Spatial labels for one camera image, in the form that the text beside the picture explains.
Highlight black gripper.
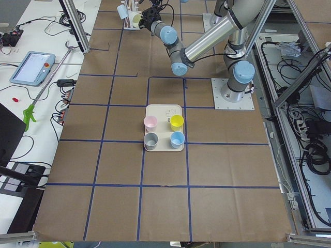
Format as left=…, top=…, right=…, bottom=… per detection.
left=138, top=6, right=161, bottom=30

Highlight pale green cup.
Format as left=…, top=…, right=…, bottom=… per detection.
left=130, top=13, right=143, bottom=29

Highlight light blue cup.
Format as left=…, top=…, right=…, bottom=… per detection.
left=117, top=4, right=129, bottom=20
left=170, top=131, right=185, bottom=149

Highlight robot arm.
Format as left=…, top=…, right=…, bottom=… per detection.
left=211, top=1, right=261, bottom=103
left=139, top=1, right=275, bottom=76

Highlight pink cup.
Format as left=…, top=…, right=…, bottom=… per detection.
left=143, top=115, right=158, bottom=132

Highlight yellow cup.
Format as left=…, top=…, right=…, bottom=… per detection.
left=170, top=115, right=184, bottom=131

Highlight grey cup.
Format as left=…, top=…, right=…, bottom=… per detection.
left=144, top=132, right=158, bottom=150

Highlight cream plastic tray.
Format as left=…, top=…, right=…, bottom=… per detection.
left=144, top=104, right=185, bottom=152

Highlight black power adapter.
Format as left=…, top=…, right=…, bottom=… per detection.
left=56, top=79, right=77, bottom=87

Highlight teach pendant tablet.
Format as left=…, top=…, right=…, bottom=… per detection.
left=9, top=51, right=55, bottom=86

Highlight grabber claw tool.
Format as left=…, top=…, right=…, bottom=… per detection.
left=23, top=41, right=78, bottom=132

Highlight white wire cup rack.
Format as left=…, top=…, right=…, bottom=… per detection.
left=121, top=0, right=142, bottom=30

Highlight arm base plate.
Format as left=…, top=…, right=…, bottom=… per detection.
left=211, top=78, right=255, bottom=111
left=202, top=13, right=234, bottom=35

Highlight aluminium frame post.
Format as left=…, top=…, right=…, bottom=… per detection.
left=59, top=0, right=91, bottom=54

